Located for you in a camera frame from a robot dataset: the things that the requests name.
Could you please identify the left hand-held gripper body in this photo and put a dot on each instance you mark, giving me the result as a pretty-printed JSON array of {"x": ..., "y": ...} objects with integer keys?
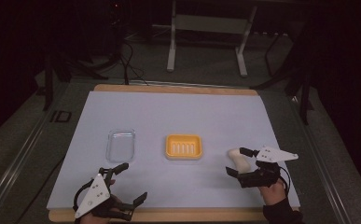
[{"x": 94, "y": 193}]

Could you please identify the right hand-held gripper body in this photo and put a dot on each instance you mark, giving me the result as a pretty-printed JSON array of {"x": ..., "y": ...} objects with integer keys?
[{"x": 263, "y": 174}]

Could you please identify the black metal stand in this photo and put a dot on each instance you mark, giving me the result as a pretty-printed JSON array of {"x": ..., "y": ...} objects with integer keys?
[{"x": 304, "y": 90}]

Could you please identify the black floor bracket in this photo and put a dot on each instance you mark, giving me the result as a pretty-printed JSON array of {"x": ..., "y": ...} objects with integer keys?
[{"x": 60, "y": 116}]

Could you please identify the light blue table mat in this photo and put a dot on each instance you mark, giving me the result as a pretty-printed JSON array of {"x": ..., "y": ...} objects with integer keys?
[{"x": 169, "y": 118}]

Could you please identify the clear plastic container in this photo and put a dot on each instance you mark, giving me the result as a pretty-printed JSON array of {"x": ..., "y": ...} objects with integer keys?
[{"x": 120, "y": 146}]

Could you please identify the yellow soap dish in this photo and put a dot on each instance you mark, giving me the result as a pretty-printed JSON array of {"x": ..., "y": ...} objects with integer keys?
[{"x": 183, "y": 146}]

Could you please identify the white soap bar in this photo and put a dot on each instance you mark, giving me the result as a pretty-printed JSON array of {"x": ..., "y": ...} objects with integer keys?
[{"x": 239, "y": 160}]

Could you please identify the person's right hand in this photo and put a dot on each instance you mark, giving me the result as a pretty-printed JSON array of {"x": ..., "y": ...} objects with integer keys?
[{"x": 273, "y": 194}]

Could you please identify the white metal stand frame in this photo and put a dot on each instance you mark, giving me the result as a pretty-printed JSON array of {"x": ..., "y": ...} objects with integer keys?
[{"x": 209, "y": 23}]

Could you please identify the black tripod stand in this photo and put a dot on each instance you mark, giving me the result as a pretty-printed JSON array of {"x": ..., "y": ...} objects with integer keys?
[{"x": 114, "y": 46}]

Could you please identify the metal floor rail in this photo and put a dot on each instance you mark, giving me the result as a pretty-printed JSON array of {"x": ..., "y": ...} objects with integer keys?
[
  {"x": 327, "y": 174},
  {"x": 16, "y": 161}
]

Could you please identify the person's left hand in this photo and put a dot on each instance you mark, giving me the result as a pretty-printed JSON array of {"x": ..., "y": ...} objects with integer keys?
[{"x": 91, "y": 220}]

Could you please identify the black thin-legged stand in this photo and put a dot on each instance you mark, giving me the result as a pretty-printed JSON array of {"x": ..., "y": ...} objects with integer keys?
[{"x": 273, "y": 53}]

